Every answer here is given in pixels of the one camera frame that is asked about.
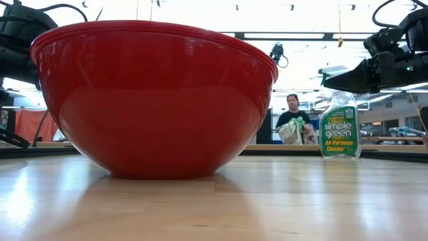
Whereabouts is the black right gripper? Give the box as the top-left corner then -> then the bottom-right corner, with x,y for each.
322,27 -> 428,95

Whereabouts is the green cleaner spray bottle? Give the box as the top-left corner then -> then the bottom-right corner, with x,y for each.
317,65 -> 363,159

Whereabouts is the light blue background machine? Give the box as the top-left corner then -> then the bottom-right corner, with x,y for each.
389,125 -> 427,138

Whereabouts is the person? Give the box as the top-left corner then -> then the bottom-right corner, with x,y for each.
274,93 -> 317,146

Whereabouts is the white and green bag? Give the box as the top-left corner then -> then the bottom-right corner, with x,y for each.
278,115 -> 317,146

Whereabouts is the black panel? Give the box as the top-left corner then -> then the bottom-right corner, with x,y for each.
255,108 -> 274,145

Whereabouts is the black overhead beam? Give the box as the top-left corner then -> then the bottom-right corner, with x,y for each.
219,31 -> 376,42

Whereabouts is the large red bowl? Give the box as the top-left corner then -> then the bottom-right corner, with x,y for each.
29,19 -> 280,181

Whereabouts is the orange cloth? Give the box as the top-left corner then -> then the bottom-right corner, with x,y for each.
14,108 -> 60,143

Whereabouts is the yellow hanging cord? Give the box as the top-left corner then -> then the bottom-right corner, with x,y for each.
336,0 -> 344,48

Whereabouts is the black overhead camera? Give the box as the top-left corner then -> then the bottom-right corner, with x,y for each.
268,42 -> 290,69

